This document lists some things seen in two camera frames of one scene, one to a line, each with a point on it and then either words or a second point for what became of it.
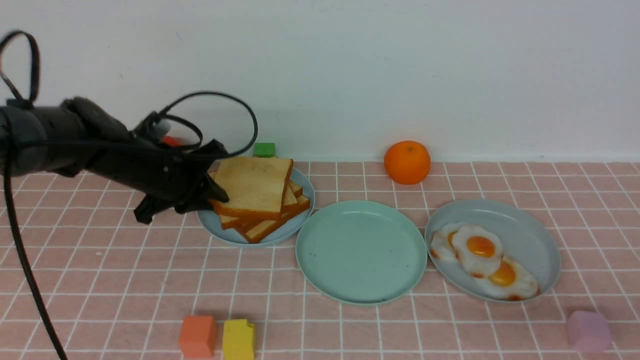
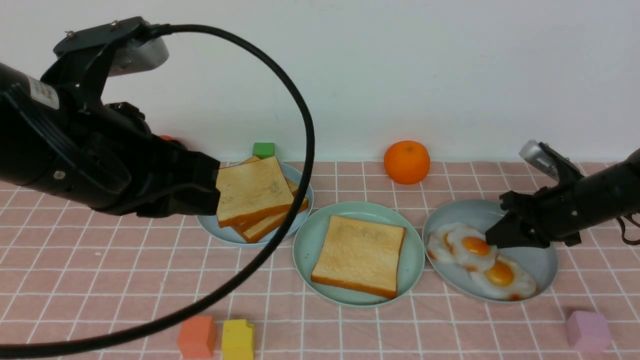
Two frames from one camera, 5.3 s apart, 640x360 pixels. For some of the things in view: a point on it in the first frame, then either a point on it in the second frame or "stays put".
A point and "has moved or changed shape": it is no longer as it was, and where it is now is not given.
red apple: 171,140 stays put
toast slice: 255,186 -> 362,255
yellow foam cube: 238,340 stays put
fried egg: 479,251 has moved or changed shape
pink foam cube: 588,331 stays put
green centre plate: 361,252 stays put
